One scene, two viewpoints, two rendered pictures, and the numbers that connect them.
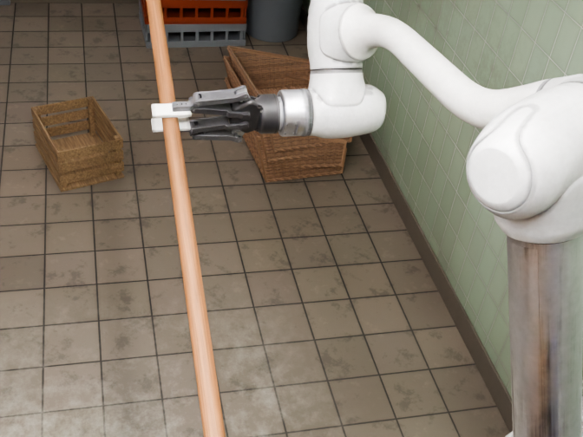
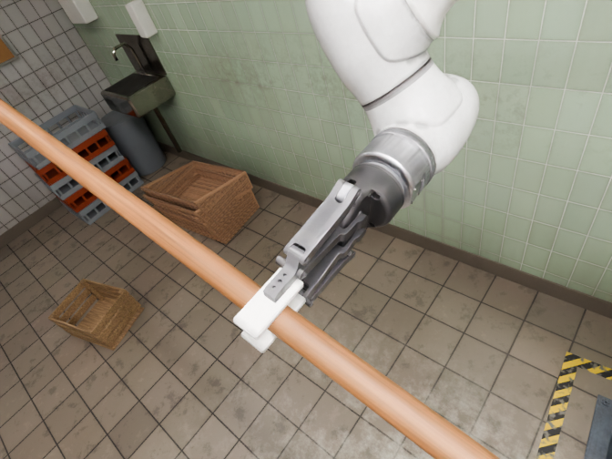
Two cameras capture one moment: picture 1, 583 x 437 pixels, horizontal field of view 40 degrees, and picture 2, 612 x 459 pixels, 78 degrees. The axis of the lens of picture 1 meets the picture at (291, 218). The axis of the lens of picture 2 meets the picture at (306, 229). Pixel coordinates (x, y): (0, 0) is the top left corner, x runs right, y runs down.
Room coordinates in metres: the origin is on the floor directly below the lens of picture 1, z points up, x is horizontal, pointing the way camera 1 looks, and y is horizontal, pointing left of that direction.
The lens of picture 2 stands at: (1.01, 0.26, 1.78)
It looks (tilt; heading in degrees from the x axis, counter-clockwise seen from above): 44 degrees down; 341
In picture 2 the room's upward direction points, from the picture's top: 20 degrees counter-clockwise
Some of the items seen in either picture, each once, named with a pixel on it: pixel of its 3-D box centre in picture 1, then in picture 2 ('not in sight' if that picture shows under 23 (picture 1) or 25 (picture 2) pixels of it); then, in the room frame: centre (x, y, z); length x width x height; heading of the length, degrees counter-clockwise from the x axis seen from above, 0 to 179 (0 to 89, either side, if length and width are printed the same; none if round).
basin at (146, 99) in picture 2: not in sight; (146, 106); (4.19, 0.07, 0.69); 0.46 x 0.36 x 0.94; 18
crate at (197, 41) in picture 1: (192, 21); (102, 191); (4.53, 0.77, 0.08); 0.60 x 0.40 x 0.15; 109
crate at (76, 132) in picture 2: not in sight; (57, 135); (4.53, 0.76, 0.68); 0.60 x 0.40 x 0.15; 108
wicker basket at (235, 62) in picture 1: (288, 93); (198, 187); (3.38, 0.09, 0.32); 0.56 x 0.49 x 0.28; 26
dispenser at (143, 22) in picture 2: not in sight; (141, 19); (3.89, -0.17, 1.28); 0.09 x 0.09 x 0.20; 18
